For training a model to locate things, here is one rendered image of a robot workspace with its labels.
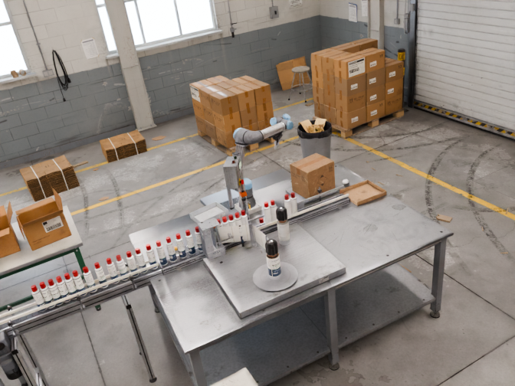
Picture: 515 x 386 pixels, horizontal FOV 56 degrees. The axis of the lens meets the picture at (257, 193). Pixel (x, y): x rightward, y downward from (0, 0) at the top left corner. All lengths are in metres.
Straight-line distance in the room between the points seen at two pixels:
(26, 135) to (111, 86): 1.57
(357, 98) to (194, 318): 4.85
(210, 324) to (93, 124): 6.12
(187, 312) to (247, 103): 4.33
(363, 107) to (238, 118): 1.86
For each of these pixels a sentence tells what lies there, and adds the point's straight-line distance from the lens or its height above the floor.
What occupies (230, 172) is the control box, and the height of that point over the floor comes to 1.42.
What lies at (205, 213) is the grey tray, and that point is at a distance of 4.26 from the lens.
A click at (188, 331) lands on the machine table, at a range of 3.17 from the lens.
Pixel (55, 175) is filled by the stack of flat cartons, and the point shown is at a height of 0.27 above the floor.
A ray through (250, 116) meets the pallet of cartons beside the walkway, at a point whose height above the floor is 0.52.
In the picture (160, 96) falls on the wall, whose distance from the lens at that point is 8.99.
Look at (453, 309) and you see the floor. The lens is 4.45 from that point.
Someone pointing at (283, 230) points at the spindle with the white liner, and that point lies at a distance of 3.55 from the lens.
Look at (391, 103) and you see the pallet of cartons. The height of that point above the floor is 0.30.
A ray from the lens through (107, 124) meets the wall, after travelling 8.86.
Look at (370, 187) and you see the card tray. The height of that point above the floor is 0.83.
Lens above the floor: 3.00
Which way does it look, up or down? 29 degrees down
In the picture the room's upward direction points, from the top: 8 degrees counter-clockwise
